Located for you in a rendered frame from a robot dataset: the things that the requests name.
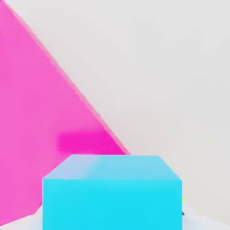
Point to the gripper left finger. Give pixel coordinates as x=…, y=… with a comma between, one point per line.
x=27, y=223

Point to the small cyan cube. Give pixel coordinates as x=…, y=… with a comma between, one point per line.
x=111, y=197

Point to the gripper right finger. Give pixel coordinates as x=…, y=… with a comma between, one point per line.
x=197, y=222

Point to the large pink box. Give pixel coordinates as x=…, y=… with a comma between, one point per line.
x=36, y=107

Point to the small yellow cube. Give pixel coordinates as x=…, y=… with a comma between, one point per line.
x=183, y=200

